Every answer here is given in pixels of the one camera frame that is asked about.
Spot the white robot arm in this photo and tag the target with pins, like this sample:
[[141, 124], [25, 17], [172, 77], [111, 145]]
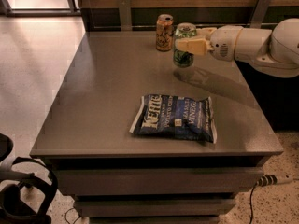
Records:
[[272, 52]]

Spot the right metal bracket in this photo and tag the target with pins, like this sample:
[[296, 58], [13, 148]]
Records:
[[259, 13]]

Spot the left metal bracket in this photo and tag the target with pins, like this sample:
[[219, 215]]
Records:
[[124, 7]]

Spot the grey drawer cabinet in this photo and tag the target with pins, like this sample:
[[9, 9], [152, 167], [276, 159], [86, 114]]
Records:
[[117, 177]]

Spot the metal bracket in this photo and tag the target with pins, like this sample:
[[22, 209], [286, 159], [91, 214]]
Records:
[[259, 13], [124, 7]]

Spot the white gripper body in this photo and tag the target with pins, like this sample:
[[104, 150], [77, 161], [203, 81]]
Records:
[[224, 43]]

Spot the green soda can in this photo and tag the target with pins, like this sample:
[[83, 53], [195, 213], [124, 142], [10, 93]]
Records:
[[181, 58]]

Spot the white power strip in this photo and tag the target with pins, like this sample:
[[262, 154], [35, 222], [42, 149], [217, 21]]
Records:
[[268, 180]]

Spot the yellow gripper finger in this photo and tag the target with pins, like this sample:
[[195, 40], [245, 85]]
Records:
[[206, 32], [194, 45]]

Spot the blue kettle chips bag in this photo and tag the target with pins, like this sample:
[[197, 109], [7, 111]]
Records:
[[175, 117]]

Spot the orange soda can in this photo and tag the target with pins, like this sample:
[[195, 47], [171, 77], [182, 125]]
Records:
[[164, 32]]

